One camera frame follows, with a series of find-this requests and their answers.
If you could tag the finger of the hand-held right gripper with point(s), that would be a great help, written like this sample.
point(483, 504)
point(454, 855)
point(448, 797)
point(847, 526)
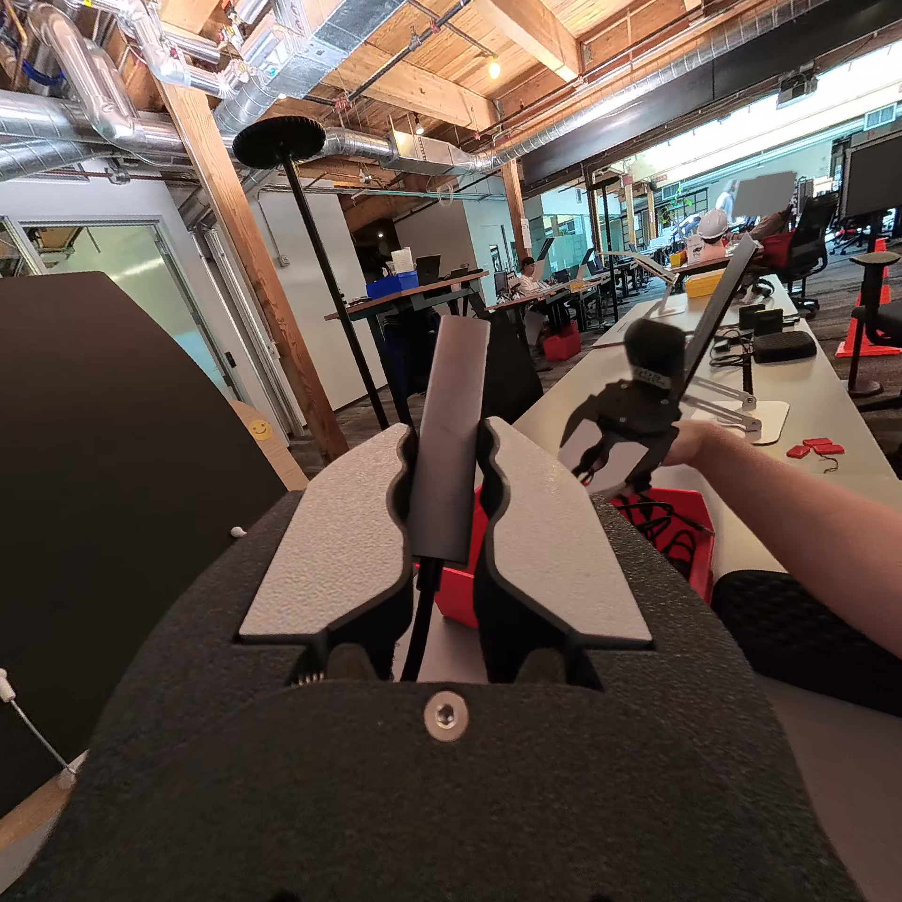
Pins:
point(620, 468)
point(581, 440)

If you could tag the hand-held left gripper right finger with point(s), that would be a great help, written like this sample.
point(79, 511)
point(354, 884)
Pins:
point(557, 549)

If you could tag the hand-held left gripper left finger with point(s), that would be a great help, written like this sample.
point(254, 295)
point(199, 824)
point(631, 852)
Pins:
point(331, 542)

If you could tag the red plastic bin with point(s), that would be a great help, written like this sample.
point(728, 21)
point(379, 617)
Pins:
point(458, 599)

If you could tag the grey USB hub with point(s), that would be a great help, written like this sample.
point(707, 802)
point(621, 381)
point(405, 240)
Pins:
point(451, 423)

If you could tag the person's right forearm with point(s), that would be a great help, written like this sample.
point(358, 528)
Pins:
point(810, 521)

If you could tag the person's right hand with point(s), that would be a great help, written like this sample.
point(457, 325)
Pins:
point(690, 444)

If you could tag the black office chair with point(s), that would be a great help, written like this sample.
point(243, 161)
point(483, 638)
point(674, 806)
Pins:
point(514, 373)
point(874, 324)

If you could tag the small red bin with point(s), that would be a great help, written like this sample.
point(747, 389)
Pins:
point(562, 344)

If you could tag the black tilted panel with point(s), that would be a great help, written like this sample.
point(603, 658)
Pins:
point(719, 310)

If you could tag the white panel stand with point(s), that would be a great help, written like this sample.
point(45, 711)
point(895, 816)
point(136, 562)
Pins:
point(764, 419)

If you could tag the yellow smiley sticker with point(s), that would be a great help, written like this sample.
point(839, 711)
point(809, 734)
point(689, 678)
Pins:
point(261, 430)

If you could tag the yellow plastic bin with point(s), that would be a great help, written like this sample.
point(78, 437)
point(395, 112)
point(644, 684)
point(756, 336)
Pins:
point(705, 285)

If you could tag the black box device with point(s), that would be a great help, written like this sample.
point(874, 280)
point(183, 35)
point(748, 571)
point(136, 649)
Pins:
point(761, 321)

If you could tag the red tags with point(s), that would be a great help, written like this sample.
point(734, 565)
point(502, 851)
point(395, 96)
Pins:
point(816, 448)

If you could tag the chair with blue jacket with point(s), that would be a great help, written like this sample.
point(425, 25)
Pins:
point(409, 366)

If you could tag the white hard hat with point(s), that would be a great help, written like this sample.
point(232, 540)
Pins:
point(713, 222)

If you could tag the black laptop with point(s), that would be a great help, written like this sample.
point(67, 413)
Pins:
point(428, 269)

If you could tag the orange traffic cone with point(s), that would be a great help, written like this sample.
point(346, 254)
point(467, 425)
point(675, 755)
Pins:
point(856, 338)

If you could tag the wooden standing desk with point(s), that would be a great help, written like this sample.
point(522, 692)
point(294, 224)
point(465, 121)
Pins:
point(394, 297)

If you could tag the black backdrop board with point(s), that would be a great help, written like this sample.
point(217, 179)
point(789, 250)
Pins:
point(106, 458)

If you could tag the office chair with red back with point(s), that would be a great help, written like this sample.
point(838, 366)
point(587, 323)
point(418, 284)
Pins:
point(810, 239)

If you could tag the blue plastic bin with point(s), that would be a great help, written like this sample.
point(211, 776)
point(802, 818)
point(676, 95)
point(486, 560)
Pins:
point(391, 285)

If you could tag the black monitor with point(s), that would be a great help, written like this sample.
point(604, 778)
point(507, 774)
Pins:
point(874, 176)

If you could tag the ceiling projector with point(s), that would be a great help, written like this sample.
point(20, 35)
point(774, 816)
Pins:
point(796, 88)

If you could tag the hanging light bulb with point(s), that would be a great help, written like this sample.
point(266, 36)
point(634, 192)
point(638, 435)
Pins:
point(494, 67)

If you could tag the black floor lamp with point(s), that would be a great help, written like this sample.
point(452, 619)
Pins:
point(278, 141)

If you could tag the wooden post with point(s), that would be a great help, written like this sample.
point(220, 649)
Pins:
point(246, 282)
point(515, 211)

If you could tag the long spiral ventilation duct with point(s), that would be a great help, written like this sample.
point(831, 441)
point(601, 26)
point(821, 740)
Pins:
point(599, 109)

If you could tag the branching silver ventilation duct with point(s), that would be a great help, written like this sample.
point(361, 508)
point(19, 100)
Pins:
point(70, 120)

